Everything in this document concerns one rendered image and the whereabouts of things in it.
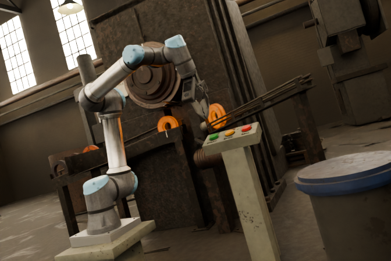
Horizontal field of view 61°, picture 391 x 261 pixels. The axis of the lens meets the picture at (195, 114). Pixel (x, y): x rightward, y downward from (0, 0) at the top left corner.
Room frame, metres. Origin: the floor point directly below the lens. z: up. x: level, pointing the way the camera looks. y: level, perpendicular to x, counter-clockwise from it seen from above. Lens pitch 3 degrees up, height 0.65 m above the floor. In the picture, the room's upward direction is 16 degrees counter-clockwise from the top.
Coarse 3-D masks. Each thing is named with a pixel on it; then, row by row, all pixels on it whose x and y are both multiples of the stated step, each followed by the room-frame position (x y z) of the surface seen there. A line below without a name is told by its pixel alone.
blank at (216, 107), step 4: (212, 104) 2.00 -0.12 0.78; (216, 104) 1.99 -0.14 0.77; (212, 108) 2.01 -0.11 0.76; (216, 108) 1.98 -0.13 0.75; (220, 108) 1.96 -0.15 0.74; (212, 112) 2.03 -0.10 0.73; (216, 112) 1.98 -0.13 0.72; (220, 112) 1.96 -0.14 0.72; (224, 112) 1.96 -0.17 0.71; (208, 116) 2.07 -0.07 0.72; (212, 116) 2.05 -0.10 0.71; (220, 116) 1.97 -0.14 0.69; (212, 120) 2.04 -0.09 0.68; (220, 120) 1.98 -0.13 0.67; (212, 124) 2.05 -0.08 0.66; (220, 124) 1.98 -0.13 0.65; (224, 124) 1.99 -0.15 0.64; (216, 128) 2.03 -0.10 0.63
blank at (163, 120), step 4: (164, 116) 2.35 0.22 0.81; (168, 116) 2.33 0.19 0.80; (160, 120) 2.36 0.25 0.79; (164, 120) 2.35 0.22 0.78; (168, 120) 2.34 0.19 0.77; (172, 120) 2.33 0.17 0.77; (176, 120) 2.34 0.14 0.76; (160, 124) 2.36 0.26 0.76; (164, 124) 2.37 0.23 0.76; (172, 124) 2.33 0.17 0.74; (176, 124) 2.32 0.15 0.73; (160, 128) 2.36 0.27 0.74; (164, 128) 2.37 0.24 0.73
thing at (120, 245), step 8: (144, 224) 1.55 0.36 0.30; (152, 224) 1.57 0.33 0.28; (128, 232) 1.49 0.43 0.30; (136, 232) 1.46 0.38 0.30; (144, 232) 1.51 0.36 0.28; (120, 240) 1.39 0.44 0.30; (128, 240) 1.40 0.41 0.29; (136, 240) 1.44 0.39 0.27; (72, 248) 1.48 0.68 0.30; (80, 248) 1.44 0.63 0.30; (88, 248) 1.41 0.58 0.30; (96, 248) 1.37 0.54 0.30; (104, 248) 1.34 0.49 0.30; (112, 248) 1.31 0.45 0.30; (120, 248) 1.35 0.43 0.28; (56, 256) 1.43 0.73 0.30; (64, 256) 1.41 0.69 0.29; (72, 256) 1.39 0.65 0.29; (80, 256) 1.37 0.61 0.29; (88, 256) 1.35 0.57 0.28; (96, 256) 1.34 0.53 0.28; (104, 256) 1.32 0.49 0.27; (112, 256) 1.31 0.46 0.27
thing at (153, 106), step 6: (150, 42) 2.29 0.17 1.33; (156, 42) 2.28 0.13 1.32; (180, 78) 2.24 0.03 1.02; (126, 84) 2.41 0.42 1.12; (180, 84) 2.28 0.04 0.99; (126, 90) 2.41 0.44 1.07; (174, 90) 2.26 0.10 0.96; (132, 96) 2.40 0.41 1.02; (168, 96) 2.29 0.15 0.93; (174, 96) 2.28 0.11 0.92; (138, 102) 2.38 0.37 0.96; (162, 102) 2.31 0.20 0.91; (150, 108) 2.35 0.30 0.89
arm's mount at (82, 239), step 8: (128, 224) 1.52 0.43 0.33; (136, 224) 1.57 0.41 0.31; (80, 232) 1.55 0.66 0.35; (112, 232) 1.43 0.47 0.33; (120, 232) 1.46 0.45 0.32; (72, 240) 1.49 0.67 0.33; (80, 240) 1.47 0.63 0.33; (88, 240) 1.45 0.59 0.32; (96, 240) 1.43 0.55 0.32; (104, 240) 1.41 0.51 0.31; (112, 240) 1.41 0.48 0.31
